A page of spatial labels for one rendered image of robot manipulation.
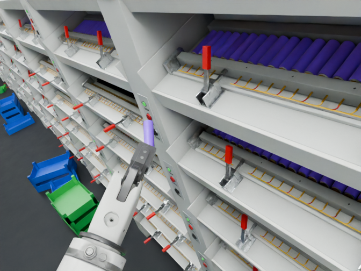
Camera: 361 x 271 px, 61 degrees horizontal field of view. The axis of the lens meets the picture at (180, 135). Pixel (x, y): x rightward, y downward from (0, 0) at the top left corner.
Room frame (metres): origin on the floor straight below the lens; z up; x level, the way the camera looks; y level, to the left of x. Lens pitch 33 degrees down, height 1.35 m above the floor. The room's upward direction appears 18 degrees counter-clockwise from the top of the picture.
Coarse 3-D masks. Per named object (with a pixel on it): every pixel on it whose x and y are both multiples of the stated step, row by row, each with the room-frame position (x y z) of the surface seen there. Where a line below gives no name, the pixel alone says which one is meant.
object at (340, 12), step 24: (144, 0) 0.52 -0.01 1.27; (168, 0) 0.46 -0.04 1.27; (192, 0) 0.41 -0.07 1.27; (216, 0) 0.37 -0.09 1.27; (240, 0) 0.34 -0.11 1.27; (264, 0) 0.31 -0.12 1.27; (288, 0) 0.29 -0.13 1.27; (312, 0) 0.27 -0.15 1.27; (336, 0) 0.25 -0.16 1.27; (360, 0) 0.23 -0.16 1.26
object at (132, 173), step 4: (132, 168) 0.37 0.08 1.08; (136, 168) 0.37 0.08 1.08; (128, 172) 0.37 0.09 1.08; (132, 172) 0.37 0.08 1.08; (136, 172) 0.37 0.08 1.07; (128, 176) 0.36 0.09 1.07; (132, 176) 0.36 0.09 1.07; (128, 180) 0.36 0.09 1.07; (132, 180) 0.36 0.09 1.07; (124, 184) 0.36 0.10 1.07; (128, 184) 0.36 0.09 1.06; (132, 184) 0.36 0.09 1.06; (124, 188) 0.35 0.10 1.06; (128, 188) 0.35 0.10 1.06; (120, 192) 0.35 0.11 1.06; (124, 192) 0.35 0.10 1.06; (128, 192) 0.35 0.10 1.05; (120, 196) 0.35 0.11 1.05; (124, 196) 0.35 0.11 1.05; (120, 200) 0.34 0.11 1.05; (124, 200) 0.34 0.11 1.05
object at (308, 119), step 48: (192, 48) 0.63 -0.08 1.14; (240, 48) 0.50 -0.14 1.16; (288, 48) 0.43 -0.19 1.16; (336, 48) 0.38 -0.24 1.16; (192, 96) 0.48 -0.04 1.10; (240, 96) 0.42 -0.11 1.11; (288, 96) 0.36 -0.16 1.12; (336, 96) 0.30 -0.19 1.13; (288, 144) 0.29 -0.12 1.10; (336, 144) 0.26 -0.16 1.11
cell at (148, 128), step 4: (148, 120) 0.49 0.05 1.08; (144, 124) 0.49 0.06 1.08; (148, 124) 0.49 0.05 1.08; (152, 124) 0.49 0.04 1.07; (144, 128) 0.49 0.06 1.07; (148, 128) 0.48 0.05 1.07; (152, 128) 0.48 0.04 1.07; (144, 132) 0.48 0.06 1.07; (148, 132) 0.47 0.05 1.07; (152, 132) 0.48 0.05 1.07; (144, 136) 0.47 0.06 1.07; (148, 136) 0.47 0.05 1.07; (152, 136) 0.47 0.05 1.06; (144, 140) 0.47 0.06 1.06; (148, 140) 0.46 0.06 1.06; (152, 140) 0.46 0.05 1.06; (148, 144) 0.45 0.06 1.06; (152, 144) 0.45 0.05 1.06
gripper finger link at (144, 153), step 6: (138, 144) 0.45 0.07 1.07; (144, 144) 0.45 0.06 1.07; (138, 150) 0.44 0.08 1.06; (144, 150) 0.43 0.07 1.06; (150, 150) 0.44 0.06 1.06; (132, 156) 0.43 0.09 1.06; (138, 156) 0.42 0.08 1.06; (144, 156) 0.42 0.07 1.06; (150, 156) 0.43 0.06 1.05; (138, 162) 0.41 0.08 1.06; (144, 162) 0.41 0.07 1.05; (150, 162) 0.42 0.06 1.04; (138, 174) 0.38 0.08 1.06
